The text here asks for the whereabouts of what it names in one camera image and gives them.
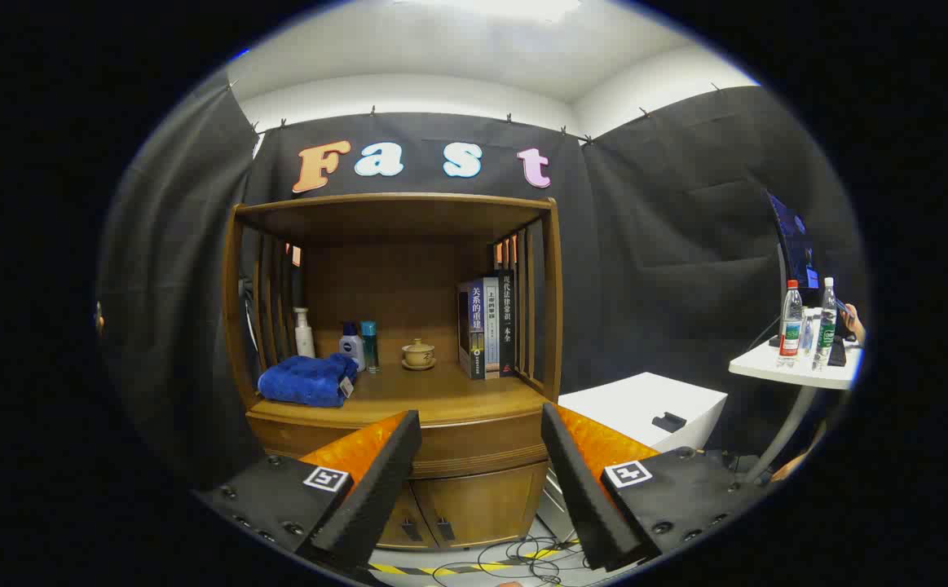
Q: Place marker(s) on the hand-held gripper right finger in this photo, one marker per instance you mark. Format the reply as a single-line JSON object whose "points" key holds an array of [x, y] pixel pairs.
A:
{"points": [[584, 497]]}

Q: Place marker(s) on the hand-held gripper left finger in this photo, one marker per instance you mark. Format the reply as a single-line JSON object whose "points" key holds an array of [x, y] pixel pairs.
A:
{"points": [[376, 497]]}

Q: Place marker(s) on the wooden drawer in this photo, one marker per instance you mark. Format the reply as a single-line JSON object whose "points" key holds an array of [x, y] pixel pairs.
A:
{"points": [[482, 444]]}

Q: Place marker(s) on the wooden countertop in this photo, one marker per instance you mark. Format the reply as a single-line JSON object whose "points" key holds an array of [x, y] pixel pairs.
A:
{"points": [[441, 391]]}

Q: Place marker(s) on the wooden cabinet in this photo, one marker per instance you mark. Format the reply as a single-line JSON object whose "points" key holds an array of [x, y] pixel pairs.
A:
{"points": [[392, 277]]}

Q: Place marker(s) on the yellow black floor tape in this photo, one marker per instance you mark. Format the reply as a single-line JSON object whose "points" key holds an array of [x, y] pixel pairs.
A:
{"points": [[396, 568]]}

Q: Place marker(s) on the white box unit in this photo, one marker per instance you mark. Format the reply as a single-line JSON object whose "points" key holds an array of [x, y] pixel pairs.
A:
{"points": [[637, 403]]}

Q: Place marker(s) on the black holder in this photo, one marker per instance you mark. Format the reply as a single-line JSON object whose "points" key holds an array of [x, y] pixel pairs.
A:
{"points": [[669, 421]]}

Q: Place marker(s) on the blue towel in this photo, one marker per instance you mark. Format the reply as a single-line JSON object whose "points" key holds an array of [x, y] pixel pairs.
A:
{"points": [[302, 379]]}

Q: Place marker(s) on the beige lidded teacup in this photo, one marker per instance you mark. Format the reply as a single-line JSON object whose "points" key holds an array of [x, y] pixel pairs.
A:
{"points": [[419, 355]]}

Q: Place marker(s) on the white bottle with blue cap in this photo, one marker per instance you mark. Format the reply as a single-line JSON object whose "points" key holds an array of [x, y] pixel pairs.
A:
{"points": [[351, 346]]}

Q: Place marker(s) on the teal clear bottle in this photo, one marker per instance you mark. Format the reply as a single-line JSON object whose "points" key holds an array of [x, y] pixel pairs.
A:
{"points": [[369, 342]]}

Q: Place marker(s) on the white pump bottle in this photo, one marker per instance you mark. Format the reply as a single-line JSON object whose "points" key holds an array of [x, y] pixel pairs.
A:
{"points": [[304, 338]]}

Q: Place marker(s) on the book with black spine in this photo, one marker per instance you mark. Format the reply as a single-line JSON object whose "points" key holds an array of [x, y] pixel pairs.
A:
{"points": [[506, 322]]}

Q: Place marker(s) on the book with pale grey spine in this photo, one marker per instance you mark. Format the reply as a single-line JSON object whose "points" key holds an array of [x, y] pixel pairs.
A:
{"points": [[491, 326]]}

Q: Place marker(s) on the book with blue white spine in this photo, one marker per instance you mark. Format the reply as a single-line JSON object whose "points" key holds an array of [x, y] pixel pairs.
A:
{"points": [[476, 326]]}

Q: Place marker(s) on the white round table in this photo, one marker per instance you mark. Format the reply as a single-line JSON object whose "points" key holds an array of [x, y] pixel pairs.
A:
{"points": [[767, 365]]}

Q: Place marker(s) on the black backdrop cloth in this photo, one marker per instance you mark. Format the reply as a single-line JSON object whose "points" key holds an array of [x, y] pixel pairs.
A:
{"points": [[669, 244]]}

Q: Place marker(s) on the water bottle with red label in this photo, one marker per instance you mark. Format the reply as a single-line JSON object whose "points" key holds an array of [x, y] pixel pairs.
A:
{"points": [[791, 326]]}

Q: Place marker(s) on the clear drinking glass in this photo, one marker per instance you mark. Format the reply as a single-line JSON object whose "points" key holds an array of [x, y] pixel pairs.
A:
{"points": [[808, 338]]}

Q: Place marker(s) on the small black table item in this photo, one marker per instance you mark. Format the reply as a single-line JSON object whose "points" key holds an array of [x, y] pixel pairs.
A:
{"points": [[837, 353]]}

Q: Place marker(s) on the water bottle with green label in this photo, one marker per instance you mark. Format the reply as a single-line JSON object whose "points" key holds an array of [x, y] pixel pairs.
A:
{"points": [[826, 326]]}

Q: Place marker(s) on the dark computer monitor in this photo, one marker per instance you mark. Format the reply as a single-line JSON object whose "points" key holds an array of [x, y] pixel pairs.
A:
{"points": [[791, 240]]}

